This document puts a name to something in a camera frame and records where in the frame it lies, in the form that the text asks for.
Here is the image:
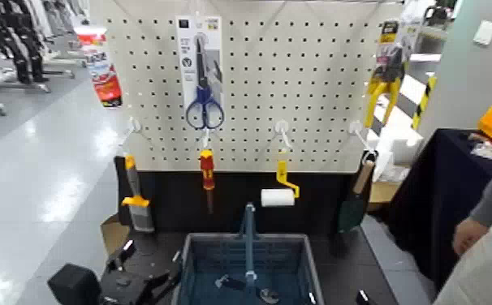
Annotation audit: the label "black humanoid robot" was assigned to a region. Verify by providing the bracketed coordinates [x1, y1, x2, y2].
[0, 0, 51, 84]

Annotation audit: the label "white foam blocks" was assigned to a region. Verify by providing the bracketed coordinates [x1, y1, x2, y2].
[365, 95, 425, 183]

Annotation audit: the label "brown cardboard flap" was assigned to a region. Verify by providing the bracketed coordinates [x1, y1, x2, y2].
[100, 213, 132, 257]

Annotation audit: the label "green trowel wooden handle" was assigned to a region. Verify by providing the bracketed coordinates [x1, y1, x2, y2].
[337, 158, 378, 234]

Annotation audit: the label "bystander bare hand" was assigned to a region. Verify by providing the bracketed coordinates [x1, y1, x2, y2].
[451, 217, 490, 257]

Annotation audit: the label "red glue tube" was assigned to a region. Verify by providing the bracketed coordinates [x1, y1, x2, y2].
[74, 25, 123, 109]

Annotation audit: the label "yellow black striped post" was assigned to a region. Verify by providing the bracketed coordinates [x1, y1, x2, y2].
[411, 74, 438, 131]

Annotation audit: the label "white pegboard panel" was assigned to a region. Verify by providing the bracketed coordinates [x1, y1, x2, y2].
[90, 0, 404, 174]

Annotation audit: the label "red yellow screwdriver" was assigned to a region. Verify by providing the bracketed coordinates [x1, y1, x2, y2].
[199, 148, 216, 215]

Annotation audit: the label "yellow handled scraper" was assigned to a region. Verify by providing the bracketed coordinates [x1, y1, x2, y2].
[120, 153, 156, 234]

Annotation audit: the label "white wall plate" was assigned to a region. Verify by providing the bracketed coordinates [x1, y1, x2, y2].
[473, 19, 492, 47]

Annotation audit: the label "blue crate carry handle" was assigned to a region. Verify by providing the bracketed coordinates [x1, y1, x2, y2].
[237, 202, 259, 287]

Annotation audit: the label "packaged blue handled scissors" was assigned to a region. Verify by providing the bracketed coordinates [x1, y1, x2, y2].
[175, 15, 225, 131]

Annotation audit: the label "packaged yellow handled pliers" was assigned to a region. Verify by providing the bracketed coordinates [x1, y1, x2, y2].
[363, 19, 412, 129]

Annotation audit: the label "yellow handled paint roller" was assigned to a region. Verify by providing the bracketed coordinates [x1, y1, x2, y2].
[260, 159, 301, 208]

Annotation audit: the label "brown cardboard box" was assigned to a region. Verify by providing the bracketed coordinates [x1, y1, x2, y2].
[369, 180, 403, 205]

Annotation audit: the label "blue grey plastic crate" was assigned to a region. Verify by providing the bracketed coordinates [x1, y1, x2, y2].
[170, 231, 326, 305]

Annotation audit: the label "black cloth covered table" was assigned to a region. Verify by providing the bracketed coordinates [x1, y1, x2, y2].
[388, 127, 492, 291]

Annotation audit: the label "black pegboard base panel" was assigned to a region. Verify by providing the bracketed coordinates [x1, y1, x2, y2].
[114, 155, 378, 236]

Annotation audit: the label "person in grey sleeve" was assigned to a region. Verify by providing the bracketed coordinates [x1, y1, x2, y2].
[433, 221, 492, 305]

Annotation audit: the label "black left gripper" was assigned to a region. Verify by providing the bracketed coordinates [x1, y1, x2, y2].
[100, 238, 184, 305]

